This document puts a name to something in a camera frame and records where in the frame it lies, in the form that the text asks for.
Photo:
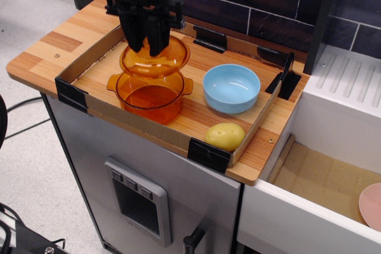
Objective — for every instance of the cardboard fence with black tape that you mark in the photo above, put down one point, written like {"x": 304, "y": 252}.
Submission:
{"x": 82, "y": 85}

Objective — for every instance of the black oven door handle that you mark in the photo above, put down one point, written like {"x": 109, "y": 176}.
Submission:
{"x": 191, "y": 242}

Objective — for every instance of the grey toy oven cabinet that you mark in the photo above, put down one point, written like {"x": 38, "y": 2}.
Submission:
{"x": 141, "y": 197}

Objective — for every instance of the white toy sink unit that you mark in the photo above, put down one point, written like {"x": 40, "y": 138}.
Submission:
{"x": 307, "y": 199}

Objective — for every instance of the orange transparent pot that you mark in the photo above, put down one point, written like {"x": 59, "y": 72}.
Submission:
{"x": 159, "y": 100}

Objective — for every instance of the orange transparent pot lid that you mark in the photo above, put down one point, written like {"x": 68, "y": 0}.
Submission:
{"x": 141, "y": 64}

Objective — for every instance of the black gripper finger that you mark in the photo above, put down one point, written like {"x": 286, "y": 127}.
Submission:
{"x": 134, "y": 29}
{"x": 158, "y": 33}

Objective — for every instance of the pink plate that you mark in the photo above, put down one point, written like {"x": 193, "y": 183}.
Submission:
{"x": 369, "y": 205}

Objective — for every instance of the black vertical post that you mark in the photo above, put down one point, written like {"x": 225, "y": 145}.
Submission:
{"x": 319, "y": 29}

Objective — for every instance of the yellow toy potato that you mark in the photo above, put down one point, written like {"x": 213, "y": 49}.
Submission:
{"x": 226, "y": 136}

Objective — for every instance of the light blue bowl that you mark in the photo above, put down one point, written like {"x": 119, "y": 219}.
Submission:
{"x": 231, "y": 88}

